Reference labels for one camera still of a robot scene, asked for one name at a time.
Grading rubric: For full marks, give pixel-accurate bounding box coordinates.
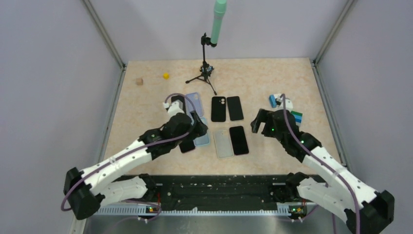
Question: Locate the light blue phone case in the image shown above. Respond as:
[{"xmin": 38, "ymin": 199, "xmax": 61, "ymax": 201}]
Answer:
[{"xmin": 193, "ymin": 117, "xmax": 210, "ymax": 147}]

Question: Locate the black smartphone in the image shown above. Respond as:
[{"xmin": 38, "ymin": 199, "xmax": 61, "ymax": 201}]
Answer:
[
  {"xmin": 226, "ymin": 96, "xmax": 244, "ymax": 121},
  {"xmin": 171, "ymin": 95, "xmax": 186, "ymax": 105},
  {"xmin": 179, "ymin": 140, "xmax": 196, "ymax": 154},
  {"xmin": 229, "ymin": 126, "xmax": 249, "ymax": 156}
]

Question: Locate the clear phone case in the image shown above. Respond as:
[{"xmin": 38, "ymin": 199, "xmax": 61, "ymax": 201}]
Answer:
[{"xmin": 213, "ymin": 129, "xmax": 234, "ymax": 159}]

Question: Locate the lilac phone case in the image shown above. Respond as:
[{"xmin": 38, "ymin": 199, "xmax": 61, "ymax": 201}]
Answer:
[{"xmin": 186, "ymin": 92, "xmax": 204, "ymax": 117}]

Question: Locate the black phone case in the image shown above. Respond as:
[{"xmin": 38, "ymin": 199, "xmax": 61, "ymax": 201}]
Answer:
[{"xmin": 211, "ymin": 97, "xmax": 226, "ymax": 122}]

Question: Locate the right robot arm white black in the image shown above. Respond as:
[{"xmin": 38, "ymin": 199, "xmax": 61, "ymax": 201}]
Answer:
[{"xmin": 250, "ymin": 109, "xmax": 395, "ymax": 234}]

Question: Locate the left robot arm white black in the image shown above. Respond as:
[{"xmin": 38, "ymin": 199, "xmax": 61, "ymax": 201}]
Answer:
[{"xmin": 61, "ymin": 111, "xmax": 208, "ymax": 220}]

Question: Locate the blue white toy block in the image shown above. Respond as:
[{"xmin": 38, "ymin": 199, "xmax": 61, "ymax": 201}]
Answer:
[{"xmin": 268, "ymin": 94, "xmax": 282, "ymax": 108}]

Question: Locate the green blue grey block stack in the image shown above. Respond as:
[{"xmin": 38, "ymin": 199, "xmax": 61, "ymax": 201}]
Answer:
[{"xmin": 290, "ymin": 111, "xmax": 303, "ymax": 126}]

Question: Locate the black mini tripod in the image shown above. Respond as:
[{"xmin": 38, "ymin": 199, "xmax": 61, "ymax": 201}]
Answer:
[{"xmin": 185, "ymin": 33, "xmax": 217, "ymax": 96}]

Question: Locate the brown wooden cube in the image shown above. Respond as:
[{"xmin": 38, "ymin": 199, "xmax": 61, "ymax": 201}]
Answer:
[{"xmin": 135, "ymin": 78, "xmax": 144, "ymax": 86}]

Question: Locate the mint green microphone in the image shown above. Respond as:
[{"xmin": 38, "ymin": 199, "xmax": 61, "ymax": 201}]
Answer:
[{"xmin": 210, "ymin": 0, "xmax": 227, "ymax": 47}]

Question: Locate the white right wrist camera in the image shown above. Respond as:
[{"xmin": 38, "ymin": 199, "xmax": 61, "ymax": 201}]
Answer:
[{"xmin": 276, "ymin": 97, "xmax": 294, "ymax": 111}]

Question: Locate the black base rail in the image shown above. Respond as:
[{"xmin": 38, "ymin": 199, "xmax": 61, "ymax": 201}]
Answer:
[{"xmin": 106, "ymin": 174, "xmax": 323, "ymax": 217}]

